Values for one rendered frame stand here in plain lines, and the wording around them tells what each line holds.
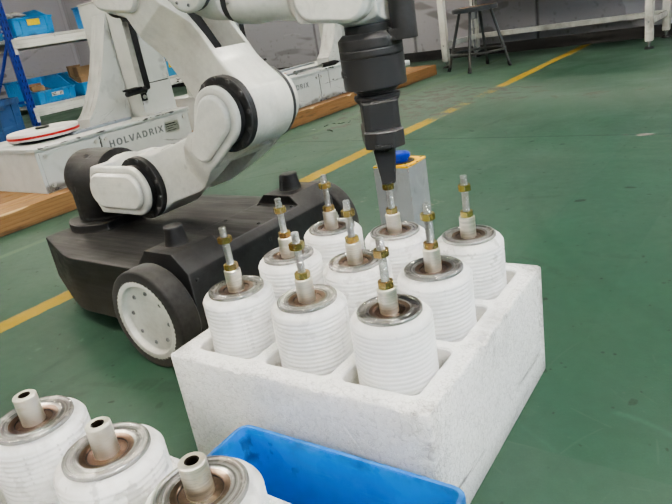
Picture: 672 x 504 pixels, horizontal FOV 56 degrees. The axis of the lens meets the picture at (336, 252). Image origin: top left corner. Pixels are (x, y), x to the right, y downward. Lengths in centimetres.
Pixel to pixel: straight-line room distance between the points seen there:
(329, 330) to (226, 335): 15
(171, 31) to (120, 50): 192
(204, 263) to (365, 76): 51
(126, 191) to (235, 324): 69
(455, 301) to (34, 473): 49
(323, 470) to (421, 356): 18
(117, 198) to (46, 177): 132
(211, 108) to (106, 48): 205
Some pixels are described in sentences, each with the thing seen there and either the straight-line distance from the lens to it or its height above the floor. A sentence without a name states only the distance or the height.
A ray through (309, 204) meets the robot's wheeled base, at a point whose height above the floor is 18.
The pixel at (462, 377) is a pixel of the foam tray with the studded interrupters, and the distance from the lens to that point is 73.
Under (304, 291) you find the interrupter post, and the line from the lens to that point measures 76.
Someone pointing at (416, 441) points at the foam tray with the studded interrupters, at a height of 14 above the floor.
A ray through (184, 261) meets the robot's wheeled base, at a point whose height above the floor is 19.
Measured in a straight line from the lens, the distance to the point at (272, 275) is 91.
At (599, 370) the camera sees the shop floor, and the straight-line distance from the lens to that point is 106.
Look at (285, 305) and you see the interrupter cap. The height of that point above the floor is 25.
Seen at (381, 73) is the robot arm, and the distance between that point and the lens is 87.
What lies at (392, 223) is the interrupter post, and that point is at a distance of 95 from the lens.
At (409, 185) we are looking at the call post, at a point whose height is 28.
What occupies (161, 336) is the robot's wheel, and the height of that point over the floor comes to 6.
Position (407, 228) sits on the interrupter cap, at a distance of 96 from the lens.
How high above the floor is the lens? 57
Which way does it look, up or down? 21 degrees down
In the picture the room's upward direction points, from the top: 10 degrees counter-clockwise
